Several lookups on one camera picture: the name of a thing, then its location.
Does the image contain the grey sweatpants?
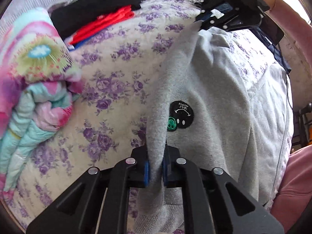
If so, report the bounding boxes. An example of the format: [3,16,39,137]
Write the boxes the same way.
[134,24,293,233]

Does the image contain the pink sleeved right forearm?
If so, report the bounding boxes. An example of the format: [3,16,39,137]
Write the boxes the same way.
[264,0,312,71]

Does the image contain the pink sleeved left forearm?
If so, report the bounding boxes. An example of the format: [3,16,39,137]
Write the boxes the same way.
[270,145,311,231]

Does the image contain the dark navy garment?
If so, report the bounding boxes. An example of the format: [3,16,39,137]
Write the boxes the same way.
[250,27,291,75]

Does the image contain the red folded garment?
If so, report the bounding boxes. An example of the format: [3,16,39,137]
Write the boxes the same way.
[65,5,134,45]

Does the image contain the colourful folded quilt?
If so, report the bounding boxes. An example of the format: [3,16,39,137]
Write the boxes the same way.
[1,8,83,198]

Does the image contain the purple floral bedspread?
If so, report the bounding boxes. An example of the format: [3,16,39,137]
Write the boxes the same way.
[4,0,293,230]

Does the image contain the blue folded garment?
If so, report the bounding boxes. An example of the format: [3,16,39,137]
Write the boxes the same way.
[67,34,95,51]

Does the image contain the black folded garment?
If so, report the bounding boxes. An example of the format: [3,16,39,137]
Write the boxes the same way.
[50,0,146,40]

